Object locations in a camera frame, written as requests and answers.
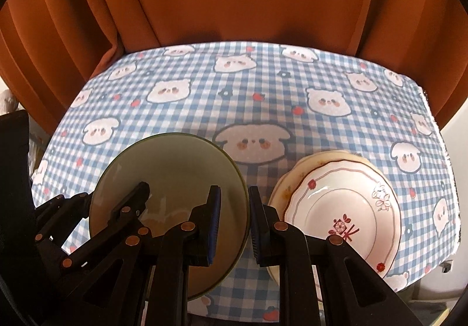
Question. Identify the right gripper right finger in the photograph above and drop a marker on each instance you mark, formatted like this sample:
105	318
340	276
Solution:
322	281

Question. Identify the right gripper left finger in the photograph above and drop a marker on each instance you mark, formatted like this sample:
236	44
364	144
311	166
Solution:
182	238

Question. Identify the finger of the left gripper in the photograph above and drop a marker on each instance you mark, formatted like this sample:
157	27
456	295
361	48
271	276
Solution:
57	218

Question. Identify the small red-pattern white plate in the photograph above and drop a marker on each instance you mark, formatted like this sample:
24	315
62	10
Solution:
347	208

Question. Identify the floral bowl front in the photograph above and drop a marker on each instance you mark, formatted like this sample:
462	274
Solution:
179	170

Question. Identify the round yellow-flower deep plate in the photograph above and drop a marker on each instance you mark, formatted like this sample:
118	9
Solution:
289	179

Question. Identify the blue checkered bear tablecloth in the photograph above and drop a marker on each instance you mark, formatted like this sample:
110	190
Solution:
285	102

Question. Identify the orange curtain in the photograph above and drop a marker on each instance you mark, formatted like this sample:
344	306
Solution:
51	48

